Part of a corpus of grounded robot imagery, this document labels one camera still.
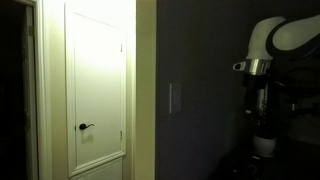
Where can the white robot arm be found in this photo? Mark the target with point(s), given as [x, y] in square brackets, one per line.
[282, 58]

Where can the white panel door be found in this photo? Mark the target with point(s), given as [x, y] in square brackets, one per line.
[95, 88]

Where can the white wall light switch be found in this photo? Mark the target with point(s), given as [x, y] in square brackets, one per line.
[174, 98]

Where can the black lever door handle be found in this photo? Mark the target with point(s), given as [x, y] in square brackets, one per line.
[85, 126]

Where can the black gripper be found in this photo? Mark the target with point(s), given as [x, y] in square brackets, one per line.
[256, 107]

